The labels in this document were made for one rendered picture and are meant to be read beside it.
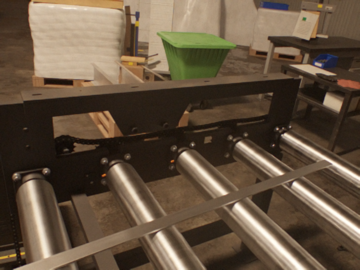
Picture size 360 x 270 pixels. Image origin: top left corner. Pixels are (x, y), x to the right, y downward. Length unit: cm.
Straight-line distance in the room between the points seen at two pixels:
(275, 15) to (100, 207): 637
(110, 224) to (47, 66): 287
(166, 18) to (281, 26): 365
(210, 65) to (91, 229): 306
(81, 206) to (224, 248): 122
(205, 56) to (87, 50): 162
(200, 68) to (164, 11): 132
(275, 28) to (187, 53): 442
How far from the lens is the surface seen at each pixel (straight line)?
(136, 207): 102
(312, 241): 250
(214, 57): 390
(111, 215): 238
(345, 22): 1293
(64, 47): 460
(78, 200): 126
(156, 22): 492
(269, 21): 791
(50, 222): 99
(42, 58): 470
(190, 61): 380
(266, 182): 120
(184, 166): 128
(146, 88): 121
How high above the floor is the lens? 156
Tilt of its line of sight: 26 degrees down
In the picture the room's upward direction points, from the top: 6 degrees clockwise
